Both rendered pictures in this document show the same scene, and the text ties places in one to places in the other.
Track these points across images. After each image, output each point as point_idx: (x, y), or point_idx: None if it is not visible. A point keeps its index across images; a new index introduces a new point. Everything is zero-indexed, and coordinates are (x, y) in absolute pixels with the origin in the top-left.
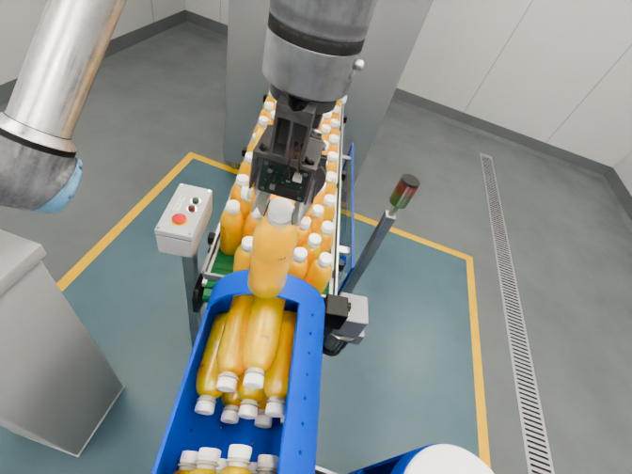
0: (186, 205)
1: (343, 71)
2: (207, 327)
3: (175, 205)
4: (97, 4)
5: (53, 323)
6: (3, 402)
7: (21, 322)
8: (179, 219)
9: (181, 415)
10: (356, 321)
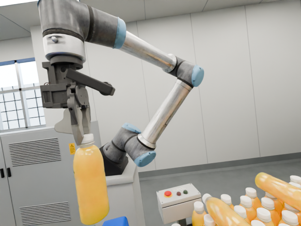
0: (179, 191)
1: (44, 42)
2: None
3: (175, 189)
4: (167, 102)
5: (127, 217)
6: None
7: (118, 202)
8: (166, 193)
9: None
10: None
